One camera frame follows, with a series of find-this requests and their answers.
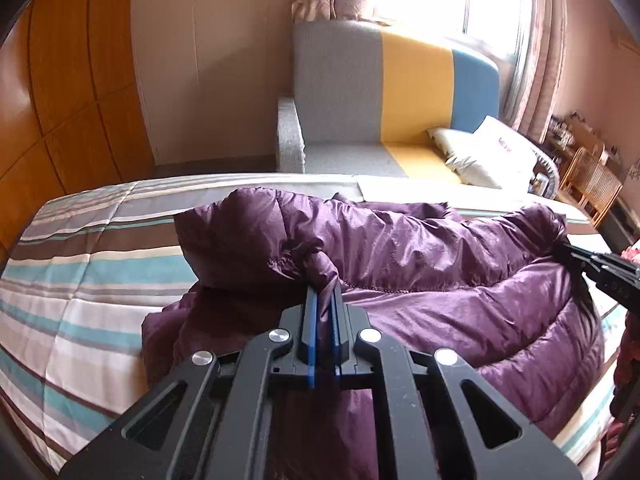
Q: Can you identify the grey yellow blue sofa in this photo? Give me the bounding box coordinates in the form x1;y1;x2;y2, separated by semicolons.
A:
276;20;560;198

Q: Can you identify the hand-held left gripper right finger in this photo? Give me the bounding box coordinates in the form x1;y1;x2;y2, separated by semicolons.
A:
327;284;585;480

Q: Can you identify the purple quilted down jacket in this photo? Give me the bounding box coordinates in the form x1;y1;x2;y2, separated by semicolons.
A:
141;187;606;480

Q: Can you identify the large white pillow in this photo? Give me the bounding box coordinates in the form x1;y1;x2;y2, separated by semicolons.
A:
470;115;538;191

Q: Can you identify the cluttered wooden desk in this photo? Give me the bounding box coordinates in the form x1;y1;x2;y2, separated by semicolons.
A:
542;110;621;161

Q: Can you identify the striped bed quilt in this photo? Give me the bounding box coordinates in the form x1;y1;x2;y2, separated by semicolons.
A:
0;172;621;480

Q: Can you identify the wooden wardrobe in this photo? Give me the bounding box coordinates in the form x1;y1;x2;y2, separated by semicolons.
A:
0;0;156;261

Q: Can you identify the rattan chair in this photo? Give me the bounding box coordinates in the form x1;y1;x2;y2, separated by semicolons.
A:
559;147;623;228

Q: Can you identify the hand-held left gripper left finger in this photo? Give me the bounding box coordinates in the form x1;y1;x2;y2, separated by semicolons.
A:
60;290;319;480

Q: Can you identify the small white pillow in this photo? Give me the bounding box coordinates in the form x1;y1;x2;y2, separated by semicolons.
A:
426;127;503;188

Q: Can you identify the person's red patterned clothing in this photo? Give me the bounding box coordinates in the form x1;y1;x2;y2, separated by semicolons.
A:
612;242;640;426

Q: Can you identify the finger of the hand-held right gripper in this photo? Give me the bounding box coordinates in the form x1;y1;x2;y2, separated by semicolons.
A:
570;259;601;282
561;242;606;263

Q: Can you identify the long patterned pink curtain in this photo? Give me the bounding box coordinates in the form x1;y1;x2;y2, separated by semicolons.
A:
510;0;568;143

